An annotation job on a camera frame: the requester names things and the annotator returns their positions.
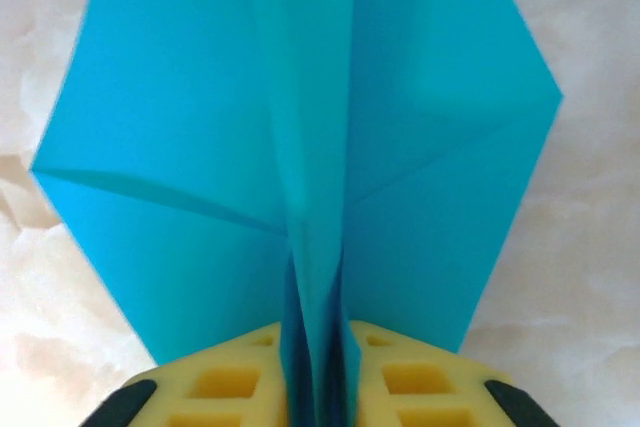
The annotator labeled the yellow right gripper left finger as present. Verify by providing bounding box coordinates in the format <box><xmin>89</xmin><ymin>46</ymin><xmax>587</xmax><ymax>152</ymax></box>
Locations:
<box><xmin>83</xmin><ymin>322</ymin><xmax>291</xmax><ymax>427</ymax></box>

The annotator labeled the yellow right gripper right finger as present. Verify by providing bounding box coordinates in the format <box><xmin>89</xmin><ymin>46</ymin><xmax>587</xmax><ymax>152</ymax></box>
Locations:
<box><xmin>347</xmin><ymin>319</ymin><xmax>549</xmax><ymax>427</ymax></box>

